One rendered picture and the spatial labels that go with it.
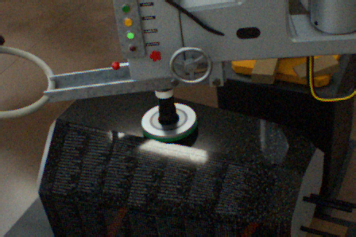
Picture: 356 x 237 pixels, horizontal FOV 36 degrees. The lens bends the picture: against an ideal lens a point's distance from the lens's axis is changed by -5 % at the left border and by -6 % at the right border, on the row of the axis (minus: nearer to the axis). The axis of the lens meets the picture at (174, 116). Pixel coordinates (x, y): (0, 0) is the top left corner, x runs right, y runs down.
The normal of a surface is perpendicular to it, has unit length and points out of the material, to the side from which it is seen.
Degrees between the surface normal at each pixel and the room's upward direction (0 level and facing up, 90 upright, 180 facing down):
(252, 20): 90
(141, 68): 90
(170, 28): 90
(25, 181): 0
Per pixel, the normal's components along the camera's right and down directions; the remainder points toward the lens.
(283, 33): -0.03, 0.59
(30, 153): -0.11, -0.80
